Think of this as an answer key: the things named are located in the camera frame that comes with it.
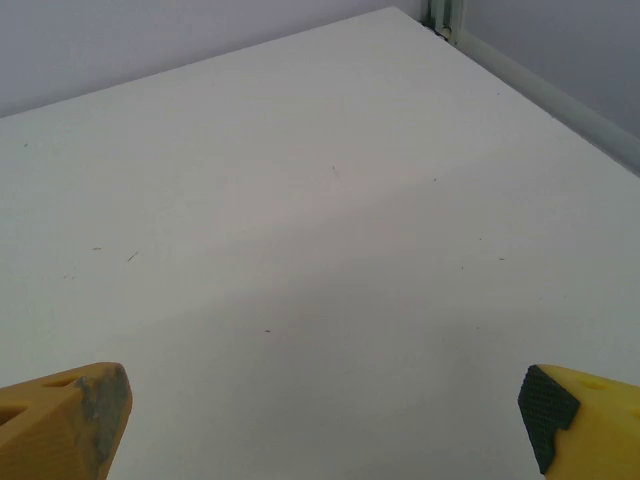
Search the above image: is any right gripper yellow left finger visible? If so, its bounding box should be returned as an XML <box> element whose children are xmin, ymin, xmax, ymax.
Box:
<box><xmin>0</xmin><ymin>362</ymin><xmax>134</xmax><ymax>480</ymax></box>

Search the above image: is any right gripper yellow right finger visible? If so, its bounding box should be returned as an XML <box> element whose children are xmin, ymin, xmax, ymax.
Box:
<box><xmin>517</xmin><ymin>363</ymin><xmax>640</xmax><ymax>480</ymax></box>

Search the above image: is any aluminium frame side rail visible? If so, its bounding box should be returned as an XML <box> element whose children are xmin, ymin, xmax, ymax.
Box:
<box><xmin>452</xmin><ymin>24</ymin><xmax>640</xmax><ymax>177</ymax></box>

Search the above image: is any aluminium frame post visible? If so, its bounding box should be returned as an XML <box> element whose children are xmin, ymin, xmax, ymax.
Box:
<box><xmin>423</xmin><ymin>0</ymin><xmax>467</xmax><ymax>42</ymax></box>

